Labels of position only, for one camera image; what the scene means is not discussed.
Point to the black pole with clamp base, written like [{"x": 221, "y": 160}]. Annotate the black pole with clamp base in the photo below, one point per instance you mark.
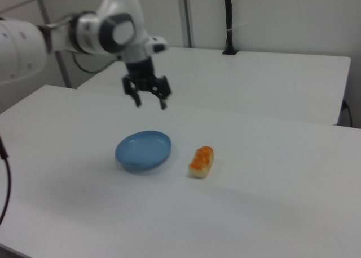
[{"x": 229, "y": 15}]

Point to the blue round plate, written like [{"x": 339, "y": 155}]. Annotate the blue round plate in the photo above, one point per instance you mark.
[{"x": 144, "y": 151}]

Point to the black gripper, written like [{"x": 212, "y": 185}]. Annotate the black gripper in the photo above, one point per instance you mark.
[{"x": 141, "y": 72}]

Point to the white side table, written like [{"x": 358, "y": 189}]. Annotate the white side table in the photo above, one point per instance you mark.
[{"x": 225, "y": 80}]

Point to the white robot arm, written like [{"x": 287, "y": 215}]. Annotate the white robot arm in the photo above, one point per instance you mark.
[{"x": 90, "y": 32}]

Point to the bread with orange topping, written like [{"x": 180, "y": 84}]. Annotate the bread with orange topping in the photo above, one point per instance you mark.
[{"x": 201, "y": 163}]

